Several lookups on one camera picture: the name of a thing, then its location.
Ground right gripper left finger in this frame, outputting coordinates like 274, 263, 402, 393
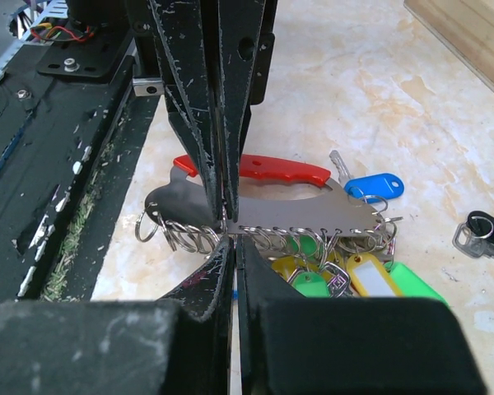
0, 237, 234, 394

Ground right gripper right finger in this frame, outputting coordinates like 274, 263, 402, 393
235, 236, 487, 394

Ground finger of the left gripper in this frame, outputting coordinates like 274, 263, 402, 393
149, 1, 222, 222
217, 1, 277, 221

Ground green key tag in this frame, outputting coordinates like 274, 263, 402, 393
287, 236, 330, 298
384, 262, 448, 304

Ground yellow key tag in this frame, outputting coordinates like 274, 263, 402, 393
346, 253, 403, 297

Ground wooden clothes rack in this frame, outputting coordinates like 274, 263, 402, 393
404, 0, 494, 92

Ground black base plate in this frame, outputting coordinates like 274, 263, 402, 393
0, 1, 159, 304

